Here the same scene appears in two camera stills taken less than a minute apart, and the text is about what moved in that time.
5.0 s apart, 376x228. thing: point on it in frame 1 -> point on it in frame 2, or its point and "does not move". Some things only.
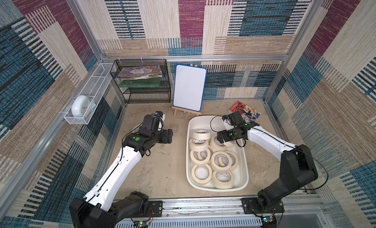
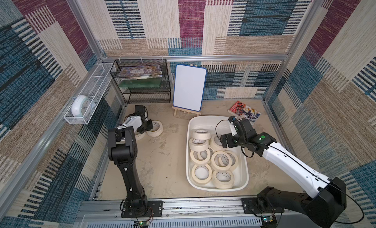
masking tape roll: x=216 y=145 does not move
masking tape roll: x=221 y=161 does not move
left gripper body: x=164 y=136 -> x=148 y=126
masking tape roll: x=234 y=159 does not move
